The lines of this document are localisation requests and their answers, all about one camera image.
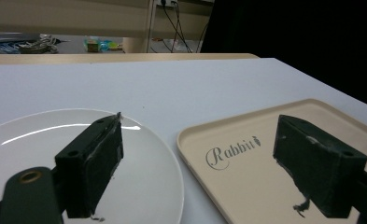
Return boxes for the grey tangled clutter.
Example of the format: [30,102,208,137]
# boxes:
[0,34,64,55]

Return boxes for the colourful small toys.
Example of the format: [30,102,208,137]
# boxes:
[83,36,124,53]

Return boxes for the beige plastic tray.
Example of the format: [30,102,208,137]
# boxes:
[176,98,367,224]

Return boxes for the white round plate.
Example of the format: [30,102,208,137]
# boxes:
[0,107,185,224]

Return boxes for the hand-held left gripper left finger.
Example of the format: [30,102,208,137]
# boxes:
[53,111,125,219]

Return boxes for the black hanging cables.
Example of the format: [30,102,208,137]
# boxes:
[147,0,211,54]

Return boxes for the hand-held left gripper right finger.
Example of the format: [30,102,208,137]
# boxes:
[272,114,367,219]

